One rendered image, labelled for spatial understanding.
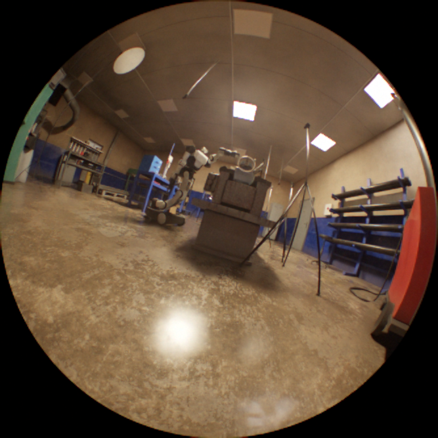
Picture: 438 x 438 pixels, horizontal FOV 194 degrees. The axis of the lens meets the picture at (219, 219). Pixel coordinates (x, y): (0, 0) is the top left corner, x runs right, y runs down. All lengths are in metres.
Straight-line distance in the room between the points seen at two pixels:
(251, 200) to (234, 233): 0.34
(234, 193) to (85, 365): 1.32
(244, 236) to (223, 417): 1.21
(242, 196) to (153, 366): 1.22
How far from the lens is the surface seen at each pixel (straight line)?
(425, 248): 0.88
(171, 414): 0.36
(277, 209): 6.70
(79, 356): 0.41
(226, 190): 1.20
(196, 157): 2.10
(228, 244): 1.22
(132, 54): 3.52
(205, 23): 3.26
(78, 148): 4.30
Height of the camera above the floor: 0.36
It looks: 1 degrees down
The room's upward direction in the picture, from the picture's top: 17 degrees clockwise
